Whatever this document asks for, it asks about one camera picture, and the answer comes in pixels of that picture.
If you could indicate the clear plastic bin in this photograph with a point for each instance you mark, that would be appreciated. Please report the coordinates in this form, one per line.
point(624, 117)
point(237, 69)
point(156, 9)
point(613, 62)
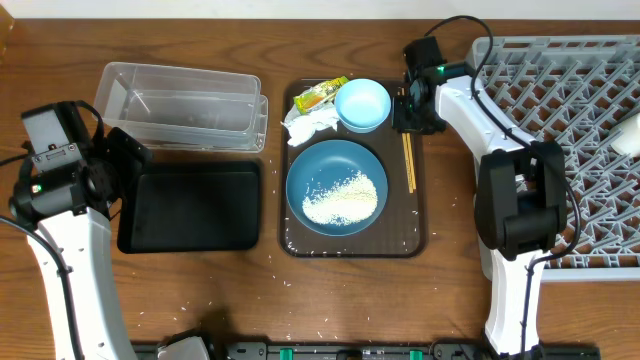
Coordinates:
point(178, 108)

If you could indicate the black plastic bin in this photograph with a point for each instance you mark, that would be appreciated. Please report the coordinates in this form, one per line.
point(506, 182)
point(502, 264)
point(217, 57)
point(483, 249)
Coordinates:
point(192, 207)

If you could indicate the white cup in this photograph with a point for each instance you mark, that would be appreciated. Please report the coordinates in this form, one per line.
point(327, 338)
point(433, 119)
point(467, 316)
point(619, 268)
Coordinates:
point(627, 137)

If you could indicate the crumpled white tissue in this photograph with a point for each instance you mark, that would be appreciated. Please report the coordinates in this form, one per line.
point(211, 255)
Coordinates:
point(302, 127)

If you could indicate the light blue bowl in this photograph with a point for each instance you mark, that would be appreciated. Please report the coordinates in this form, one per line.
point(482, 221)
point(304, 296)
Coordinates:
point(362, 105)

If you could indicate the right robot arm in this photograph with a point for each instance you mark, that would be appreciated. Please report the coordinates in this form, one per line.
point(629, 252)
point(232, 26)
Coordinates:
point(520, 201)

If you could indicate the grey dishwasher rack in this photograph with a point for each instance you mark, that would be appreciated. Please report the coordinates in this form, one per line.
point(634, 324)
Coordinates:
point(577, 90)

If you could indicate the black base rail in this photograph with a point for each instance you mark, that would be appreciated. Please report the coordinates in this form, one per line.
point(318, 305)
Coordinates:
point(436, 351)

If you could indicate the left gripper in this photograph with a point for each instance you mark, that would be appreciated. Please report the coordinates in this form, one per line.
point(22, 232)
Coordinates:
point(128, 166)

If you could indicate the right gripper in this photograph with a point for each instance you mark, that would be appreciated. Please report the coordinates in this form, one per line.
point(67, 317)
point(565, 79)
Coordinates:
point(405, 125)

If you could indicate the green yellow snack wrapper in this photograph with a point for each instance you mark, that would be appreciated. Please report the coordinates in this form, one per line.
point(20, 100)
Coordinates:
point(318, 95)

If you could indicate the pile of white rice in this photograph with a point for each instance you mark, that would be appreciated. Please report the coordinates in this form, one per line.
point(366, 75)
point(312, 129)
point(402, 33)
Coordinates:
point(346, 202)

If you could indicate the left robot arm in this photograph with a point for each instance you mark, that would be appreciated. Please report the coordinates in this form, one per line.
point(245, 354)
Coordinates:
point(74, 257)

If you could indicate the wooden chopstick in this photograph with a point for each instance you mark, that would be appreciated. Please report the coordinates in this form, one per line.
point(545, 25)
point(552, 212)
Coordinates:
point(412, 159)
point(408, 163)

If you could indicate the brown serving tray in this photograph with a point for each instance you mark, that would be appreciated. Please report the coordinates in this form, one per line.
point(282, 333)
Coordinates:
point(399, 230)

